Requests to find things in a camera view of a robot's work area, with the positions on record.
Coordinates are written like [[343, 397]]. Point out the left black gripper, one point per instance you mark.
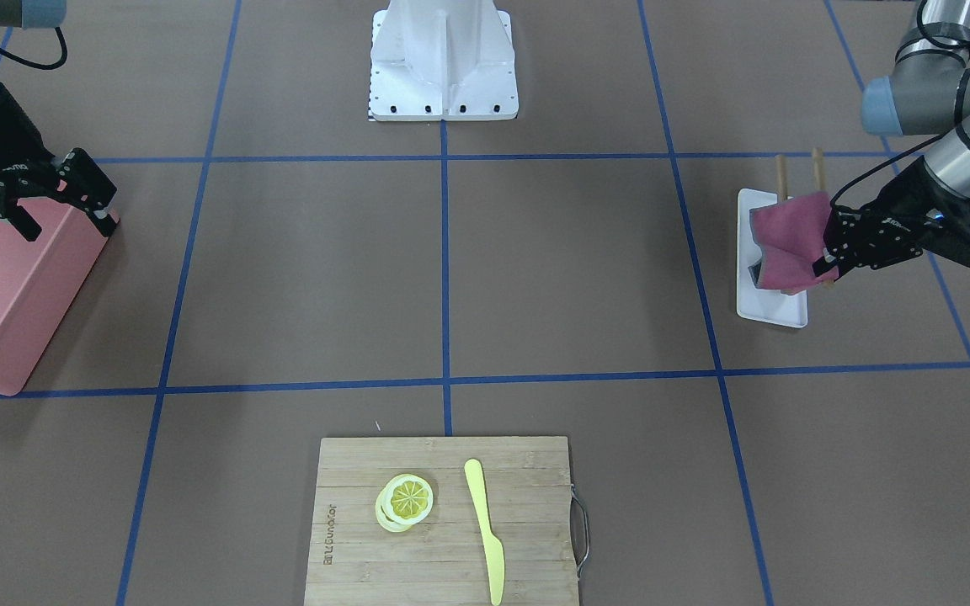
[[904, 208]]

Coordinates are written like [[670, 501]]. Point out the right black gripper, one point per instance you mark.
[[7, 135]]

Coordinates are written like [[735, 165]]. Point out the maroon cleaning cloth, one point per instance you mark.
[[790, 238]]

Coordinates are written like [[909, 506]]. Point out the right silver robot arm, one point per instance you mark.
[[27, 168]]

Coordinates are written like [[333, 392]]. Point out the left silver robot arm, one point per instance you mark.
[[928, 92]]

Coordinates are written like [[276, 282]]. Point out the white rectangular tray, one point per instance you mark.
[[751, 302]]

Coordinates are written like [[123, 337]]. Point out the pink plastic bin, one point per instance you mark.
[[38, 282]]

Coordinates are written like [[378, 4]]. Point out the yellow plastic knife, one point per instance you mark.
[[491, 544]]

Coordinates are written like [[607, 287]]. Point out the bamboo cutting board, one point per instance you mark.
[[353, 561]]

